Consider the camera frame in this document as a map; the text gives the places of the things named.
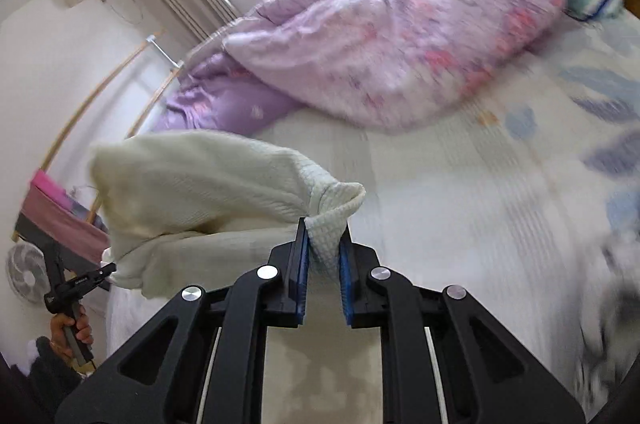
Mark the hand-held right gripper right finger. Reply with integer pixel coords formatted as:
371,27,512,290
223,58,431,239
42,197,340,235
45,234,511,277
338,239,587,424

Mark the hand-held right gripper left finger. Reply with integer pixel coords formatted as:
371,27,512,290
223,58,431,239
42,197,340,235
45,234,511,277
54,217,308,424

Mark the white knitted sweater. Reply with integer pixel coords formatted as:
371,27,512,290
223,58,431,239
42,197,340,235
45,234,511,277
88,129,367,301

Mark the person's left forearm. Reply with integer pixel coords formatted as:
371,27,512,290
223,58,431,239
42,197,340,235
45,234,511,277
26,336,85,407

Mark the person's left hand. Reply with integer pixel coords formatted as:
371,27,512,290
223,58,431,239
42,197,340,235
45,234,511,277
49,303,94,357

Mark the dark table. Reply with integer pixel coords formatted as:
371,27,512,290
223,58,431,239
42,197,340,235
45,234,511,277
14,210,112,292

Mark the white standing fan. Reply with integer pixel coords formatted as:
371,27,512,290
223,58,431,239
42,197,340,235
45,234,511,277
5,244,52,305

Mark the pink cloth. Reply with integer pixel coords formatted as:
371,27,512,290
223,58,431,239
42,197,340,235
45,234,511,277
24,170,112,257

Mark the bed with leaf print sheet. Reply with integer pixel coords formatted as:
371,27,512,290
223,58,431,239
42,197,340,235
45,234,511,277
104,11,640,424

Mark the bamboo pole rack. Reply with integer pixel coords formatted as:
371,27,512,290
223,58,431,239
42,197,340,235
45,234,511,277
39,30,182,225

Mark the purple floral quilt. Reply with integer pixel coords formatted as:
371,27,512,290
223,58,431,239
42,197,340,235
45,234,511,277
150,0,580,136

